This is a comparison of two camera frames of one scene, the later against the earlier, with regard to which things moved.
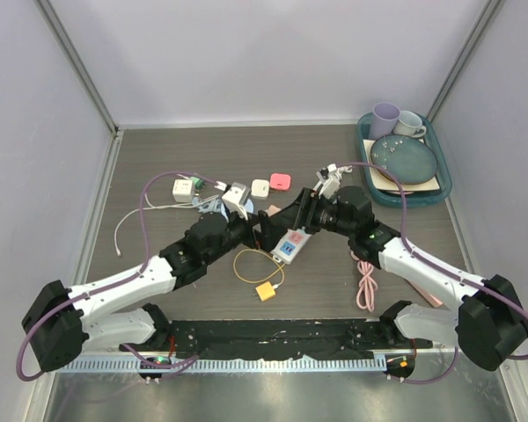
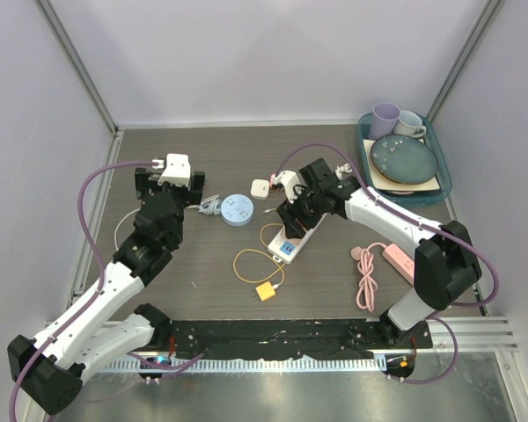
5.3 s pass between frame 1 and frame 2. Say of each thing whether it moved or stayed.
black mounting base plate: stayed
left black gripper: moved
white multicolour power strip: stayed
